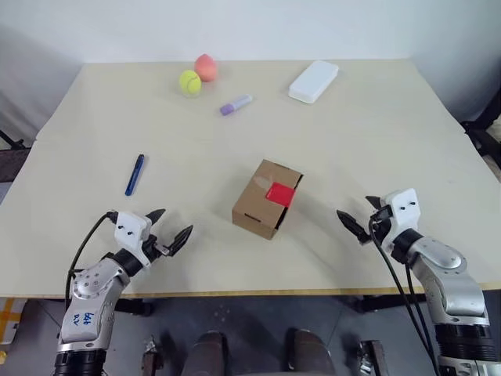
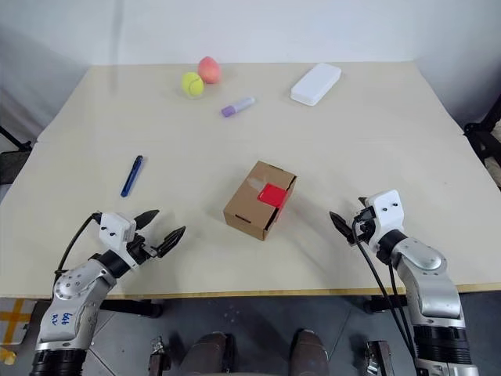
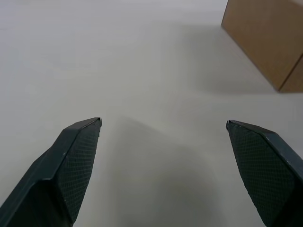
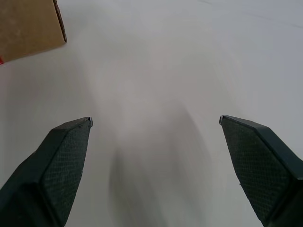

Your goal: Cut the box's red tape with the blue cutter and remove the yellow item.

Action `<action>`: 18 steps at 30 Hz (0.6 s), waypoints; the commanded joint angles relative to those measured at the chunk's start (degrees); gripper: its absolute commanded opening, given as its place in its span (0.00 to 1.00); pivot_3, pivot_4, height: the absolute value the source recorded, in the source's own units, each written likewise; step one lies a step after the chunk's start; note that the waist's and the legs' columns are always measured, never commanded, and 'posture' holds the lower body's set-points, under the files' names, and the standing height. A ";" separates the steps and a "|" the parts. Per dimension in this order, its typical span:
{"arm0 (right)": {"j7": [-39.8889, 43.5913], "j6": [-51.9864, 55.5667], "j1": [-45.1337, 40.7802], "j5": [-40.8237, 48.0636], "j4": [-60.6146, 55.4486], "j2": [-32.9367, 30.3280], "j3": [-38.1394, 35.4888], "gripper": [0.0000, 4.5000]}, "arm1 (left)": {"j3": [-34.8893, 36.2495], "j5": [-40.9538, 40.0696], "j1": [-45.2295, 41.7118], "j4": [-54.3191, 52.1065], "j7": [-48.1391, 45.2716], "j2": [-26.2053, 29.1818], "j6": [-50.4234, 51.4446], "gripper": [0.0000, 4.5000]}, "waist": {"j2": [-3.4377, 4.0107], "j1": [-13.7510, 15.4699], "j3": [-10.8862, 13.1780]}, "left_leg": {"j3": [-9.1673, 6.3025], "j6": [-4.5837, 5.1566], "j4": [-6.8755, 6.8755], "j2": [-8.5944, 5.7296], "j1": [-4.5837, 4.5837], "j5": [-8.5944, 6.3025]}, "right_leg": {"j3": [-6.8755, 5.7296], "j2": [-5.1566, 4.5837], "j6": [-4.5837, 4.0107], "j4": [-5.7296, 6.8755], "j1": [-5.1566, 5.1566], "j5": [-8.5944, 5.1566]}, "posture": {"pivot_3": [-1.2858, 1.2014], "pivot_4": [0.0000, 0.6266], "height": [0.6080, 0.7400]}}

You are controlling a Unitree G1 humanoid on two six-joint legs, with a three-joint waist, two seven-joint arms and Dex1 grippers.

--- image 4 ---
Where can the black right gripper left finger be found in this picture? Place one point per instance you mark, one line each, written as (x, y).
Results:
(47, 170)

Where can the brown cardboard box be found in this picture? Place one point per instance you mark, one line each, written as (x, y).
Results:
(28, 26)

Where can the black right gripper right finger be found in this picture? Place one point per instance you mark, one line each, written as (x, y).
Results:
(265, 165)

